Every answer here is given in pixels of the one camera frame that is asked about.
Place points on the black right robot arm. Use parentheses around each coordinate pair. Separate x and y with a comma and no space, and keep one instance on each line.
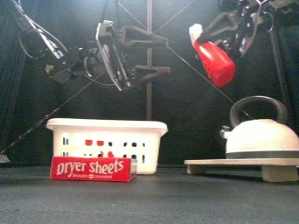
(286,10)

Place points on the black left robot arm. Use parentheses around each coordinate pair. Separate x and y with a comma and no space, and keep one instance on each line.
(64,65)

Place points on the thin diagonal brace rod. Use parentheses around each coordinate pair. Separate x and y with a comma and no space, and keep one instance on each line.
(194,71)
(47,118)

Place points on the white plastic basket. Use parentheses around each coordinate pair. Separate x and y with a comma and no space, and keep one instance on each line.
(109,124)

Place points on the small red object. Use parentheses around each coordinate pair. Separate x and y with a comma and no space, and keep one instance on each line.
(101,143)

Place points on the white kettle with blue dots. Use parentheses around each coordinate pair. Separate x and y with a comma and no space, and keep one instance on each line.
(261,137)

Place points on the red blue dryer sheets box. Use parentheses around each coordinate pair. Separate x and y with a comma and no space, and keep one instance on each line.
(91,169)

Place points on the light wooden trivet board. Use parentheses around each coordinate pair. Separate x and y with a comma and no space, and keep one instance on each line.
(241,162)

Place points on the vertical metal frame pole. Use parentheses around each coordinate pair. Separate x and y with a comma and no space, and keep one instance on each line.
(149,102)

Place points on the dark vertical frame post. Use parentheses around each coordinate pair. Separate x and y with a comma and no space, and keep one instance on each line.
(281,75)

